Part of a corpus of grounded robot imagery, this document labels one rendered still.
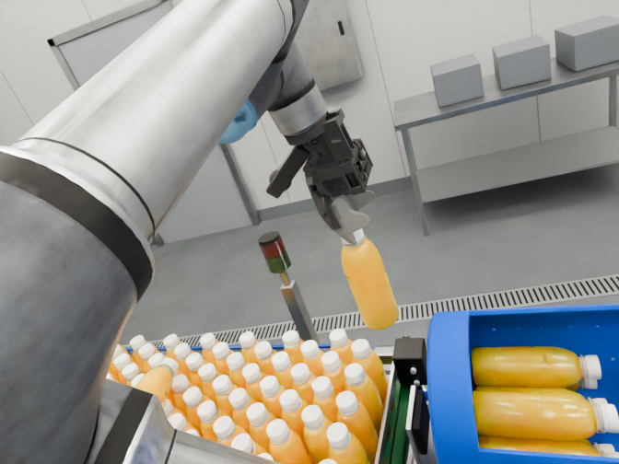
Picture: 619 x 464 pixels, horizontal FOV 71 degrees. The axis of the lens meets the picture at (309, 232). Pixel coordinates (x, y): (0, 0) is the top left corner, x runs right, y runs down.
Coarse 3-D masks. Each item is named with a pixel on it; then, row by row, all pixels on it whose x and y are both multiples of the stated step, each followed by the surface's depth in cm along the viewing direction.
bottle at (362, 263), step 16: (368, 240) 74; (352, 256) 72; (368, 256) 72; (352, 272) 73; (368, 272) 72; (384, 272) 75; (352, 288) 76; (368, 288) 74; (384, 288) 75; (368, 304) 75; (384, 304) 76; (368, 320) 78; (384, 320) 77
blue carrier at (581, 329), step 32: (448, 320) 74; (480, 320) 83; (512, 320) 81; (544, 320) 79; (576, 320) 77; (608, 320) 76; (448, 352) 68; (576, 352) 81; (608, 352) 79; (448, 384) 65; (608, 384) 79; (448, 416) 64; (448, 448) 65; (480, 448) 63
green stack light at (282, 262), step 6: (264, 258) 119; (276, 258) 117; (282, 258) 118; (288, 258) 120; (270, 264) 119; (276, 264) 118; (282, 264) 118; (288, 264) 120; (270, 270) 120; (276, 270) 119; (282, 270) 119
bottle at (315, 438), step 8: (304, 424) 84; (320, 424) 82; (328, 424) 84; (304, 432) 84; (312, 432) 83; (320, 432) 82; (304, 440) 85; (312, 440) 82; (320, 440) 82; (328, 440) 83; (312, 448) 83; (320, 448) 83; (312, 456) 85; (320, 456) 83
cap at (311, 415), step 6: (306, 408) 84; (312, 408) 84; (318, 408) 83; (306, 414) 83; (312, 414) 82; (318, 414) 82; (306, 420) 82; (312, 420) 81; (318, 420) 82; (312, 426) 82
